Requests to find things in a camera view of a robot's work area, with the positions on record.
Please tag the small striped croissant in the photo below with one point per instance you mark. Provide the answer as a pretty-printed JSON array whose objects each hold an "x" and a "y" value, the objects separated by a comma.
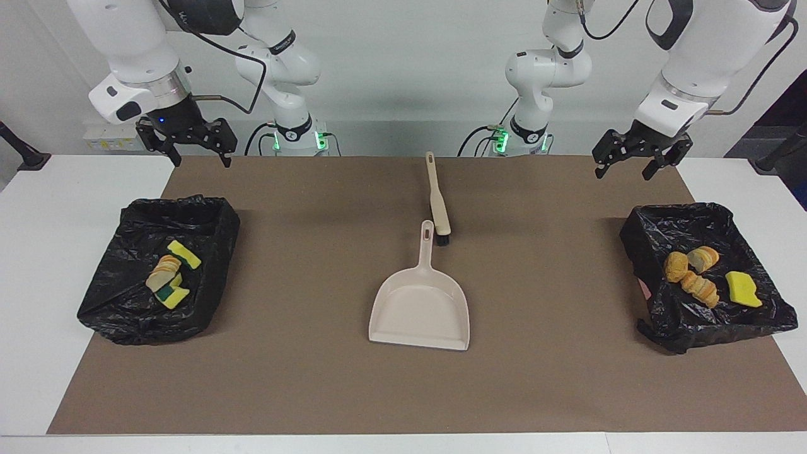
[{"x": 703, "y": 257}]

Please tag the white wall power strip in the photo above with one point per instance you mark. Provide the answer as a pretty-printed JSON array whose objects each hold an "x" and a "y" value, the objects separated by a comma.
[{"x": 104, "y": 135}]

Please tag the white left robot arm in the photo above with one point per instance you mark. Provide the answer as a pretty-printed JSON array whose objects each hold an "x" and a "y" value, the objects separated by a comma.
[{"x": 712, "y": 50}]

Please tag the pink plastic bin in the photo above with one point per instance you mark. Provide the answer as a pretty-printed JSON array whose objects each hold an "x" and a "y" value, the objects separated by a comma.
[{"x": 644, "y": 290}]

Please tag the brown paper table mat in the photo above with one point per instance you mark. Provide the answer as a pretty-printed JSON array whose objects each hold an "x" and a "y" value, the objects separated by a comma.
[{"x": 403, "y": 391}]

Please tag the yellow green sponge piece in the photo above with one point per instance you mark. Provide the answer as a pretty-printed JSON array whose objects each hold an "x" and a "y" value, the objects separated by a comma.
[
  {"x": 184, "y": 253},
  {"x": 174, "y": 297}
]

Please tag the brown bread roll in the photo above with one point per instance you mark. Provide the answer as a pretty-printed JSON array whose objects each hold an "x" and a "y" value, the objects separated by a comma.
[{"x": 676, "y": 266}]

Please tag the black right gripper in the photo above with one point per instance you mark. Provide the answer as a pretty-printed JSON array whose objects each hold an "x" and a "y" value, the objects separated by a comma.
[{"x": 179, "y": 120}]

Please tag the pale striped croissant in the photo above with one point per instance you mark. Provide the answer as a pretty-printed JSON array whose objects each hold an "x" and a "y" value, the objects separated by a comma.
[{"x": 700, "y": 288}]

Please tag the large striped croissant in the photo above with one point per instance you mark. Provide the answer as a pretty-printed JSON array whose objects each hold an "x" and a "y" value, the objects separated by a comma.
[{"x": 162, "y": 274}]

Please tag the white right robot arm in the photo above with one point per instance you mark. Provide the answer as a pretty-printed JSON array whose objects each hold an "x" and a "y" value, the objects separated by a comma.
[{"x": 132, "y": 44}]

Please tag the black bag lined bin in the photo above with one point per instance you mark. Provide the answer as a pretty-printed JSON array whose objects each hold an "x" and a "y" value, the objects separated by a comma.
[
  {"x": 681, "y": 321},
  {"x": 126, "y": 315}
]

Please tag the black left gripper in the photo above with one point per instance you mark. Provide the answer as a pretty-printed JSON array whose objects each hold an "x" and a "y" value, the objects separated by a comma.
[{"x": 652, "y": 135}]

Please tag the black stand pole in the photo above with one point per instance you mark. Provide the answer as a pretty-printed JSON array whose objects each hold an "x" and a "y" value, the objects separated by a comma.
[
  {"x": 25, "y": 154},
  {"x": 778, "y": 151}
]

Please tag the beige hand brush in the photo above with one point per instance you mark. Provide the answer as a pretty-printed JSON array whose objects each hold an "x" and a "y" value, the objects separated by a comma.
[{"x": 437, "y": 195}]

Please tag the beige plastic dustpan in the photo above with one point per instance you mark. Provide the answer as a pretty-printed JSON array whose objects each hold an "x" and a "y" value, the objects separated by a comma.
[{"x": 419, "y": 309}]

